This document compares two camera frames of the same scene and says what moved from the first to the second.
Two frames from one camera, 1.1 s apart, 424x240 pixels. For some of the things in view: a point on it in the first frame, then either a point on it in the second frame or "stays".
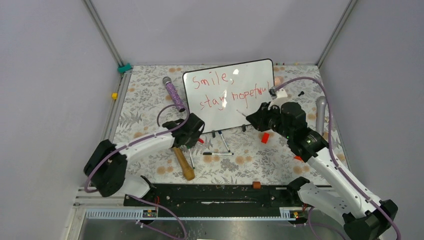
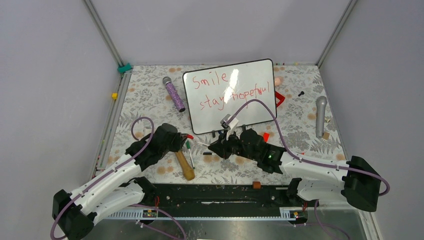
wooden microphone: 189,172 stays
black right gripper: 258,119 to 221,145
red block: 265,138 stays
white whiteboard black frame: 222,96 stays
